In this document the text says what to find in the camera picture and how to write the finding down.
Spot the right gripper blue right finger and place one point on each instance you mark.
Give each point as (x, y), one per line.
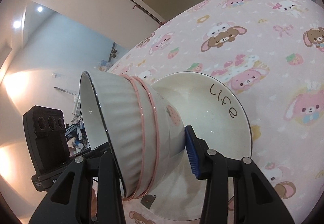
(255, 199)

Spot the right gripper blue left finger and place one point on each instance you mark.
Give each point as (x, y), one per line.
(69, 198)

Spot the pink carrot bowl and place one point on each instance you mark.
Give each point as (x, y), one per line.
(150, 135)
(171, 137)

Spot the white life plate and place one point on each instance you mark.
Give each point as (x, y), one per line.
(216, 116)

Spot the white ribbed bowl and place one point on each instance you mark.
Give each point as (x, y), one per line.
(111, 114)

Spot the person's left hand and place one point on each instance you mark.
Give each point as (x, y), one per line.
(93, 204)

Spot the stack of boxes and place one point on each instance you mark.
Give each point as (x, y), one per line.
(76, 130)

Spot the white mop stick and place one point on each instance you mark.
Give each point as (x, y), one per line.
(65, 91)

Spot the pink cartoon tablecloth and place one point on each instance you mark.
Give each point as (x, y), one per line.
(269, 54)

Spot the broom with red dustpan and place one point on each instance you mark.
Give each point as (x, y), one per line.
(148, 13)

